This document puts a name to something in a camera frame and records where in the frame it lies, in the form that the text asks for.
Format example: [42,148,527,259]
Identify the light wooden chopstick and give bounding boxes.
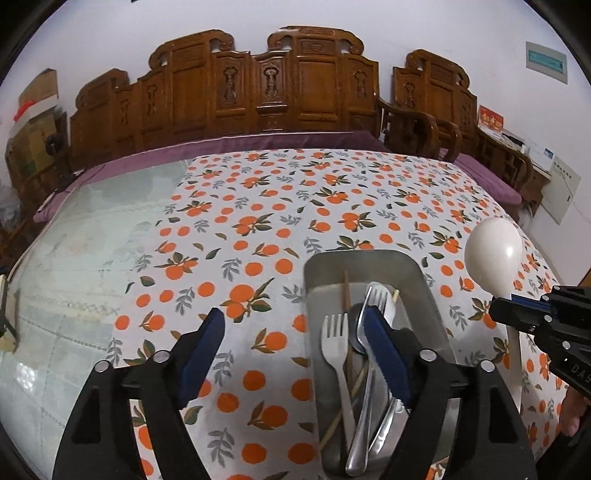
[321,290,399,449]

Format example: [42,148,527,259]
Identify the white plastic spoon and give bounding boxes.
[464,217,526,408]

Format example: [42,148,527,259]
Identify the white plastic fork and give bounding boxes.
[321,314,357,455]

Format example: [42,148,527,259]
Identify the stacked cardboard boxes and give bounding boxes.
[4,68,70,195]

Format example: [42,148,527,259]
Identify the wooden armchair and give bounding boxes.
[375,96,463,161]

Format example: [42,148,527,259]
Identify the metal spoon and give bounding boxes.
[348,302,371,357]

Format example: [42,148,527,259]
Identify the person's right hand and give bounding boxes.
[558,385,591,437]

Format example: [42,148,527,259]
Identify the purple seat cushion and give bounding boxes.
[441,151,523,209]

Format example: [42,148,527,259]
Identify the orange print tablecloth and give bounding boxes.
[108,148,570,480]

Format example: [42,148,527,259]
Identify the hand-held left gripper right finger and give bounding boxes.
[362,305,540,480]

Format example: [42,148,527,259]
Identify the carved wooden bench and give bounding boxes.
[68,26,385,172]

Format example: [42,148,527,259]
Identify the white electrical box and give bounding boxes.
[538,154,583,225]

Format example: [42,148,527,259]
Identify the dark wooden chopstick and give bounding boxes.
[344,271,354,386]

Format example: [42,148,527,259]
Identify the red box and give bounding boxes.
[478,105,505,136]

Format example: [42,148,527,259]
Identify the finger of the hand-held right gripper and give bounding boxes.
[510,285,591,309]
[488,299,555,335]

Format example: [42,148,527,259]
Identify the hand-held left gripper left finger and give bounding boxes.
[52,307,227,480]

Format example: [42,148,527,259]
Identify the white wall panel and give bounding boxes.
[525,41,570,85]

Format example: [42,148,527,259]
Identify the grey metal tray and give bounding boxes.
[303,250,459,477]

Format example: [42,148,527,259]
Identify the carved wooden sofa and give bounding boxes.
[392,48,546,210]

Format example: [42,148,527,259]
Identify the metal fork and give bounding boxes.
[345,281,399,477]

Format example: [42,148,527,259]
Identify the steel cutlery handle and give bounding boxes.
[368,398,409,460]

